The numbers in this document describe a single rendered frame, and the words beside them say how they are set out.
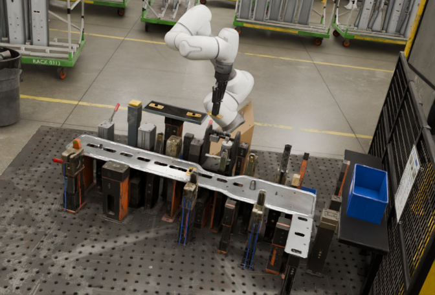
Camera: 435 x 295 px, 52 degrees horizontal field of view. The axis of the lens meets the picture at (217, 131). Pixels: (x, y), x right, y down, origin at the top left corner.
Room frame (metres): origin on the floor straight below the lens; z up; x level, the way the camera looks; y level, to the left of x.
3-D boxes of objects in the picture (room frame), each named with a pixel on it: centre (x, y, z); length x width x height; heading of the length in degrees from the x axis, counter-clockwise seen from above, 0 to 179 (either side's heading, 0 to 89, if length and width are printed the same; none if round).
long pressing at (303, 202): (2.01, 0.13, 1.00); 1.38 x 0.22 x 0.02; 77
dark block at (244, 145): (2.18, -0.15, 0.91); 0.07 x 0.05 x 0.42; 167
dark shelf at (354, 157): (2.02, -0.81, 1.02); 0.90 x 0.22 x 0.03; 167
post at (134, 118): (2.45, 0.52, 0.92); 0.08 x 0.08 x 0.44; 77
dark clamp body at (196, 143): (2.22, 0.10, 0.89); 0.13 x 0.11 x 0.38; 167
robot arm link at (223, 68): (2.10, 0.01, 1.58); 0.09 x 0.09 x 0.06
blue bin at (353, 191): (1.90, -0.78, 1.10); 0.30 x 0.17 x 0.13; 166
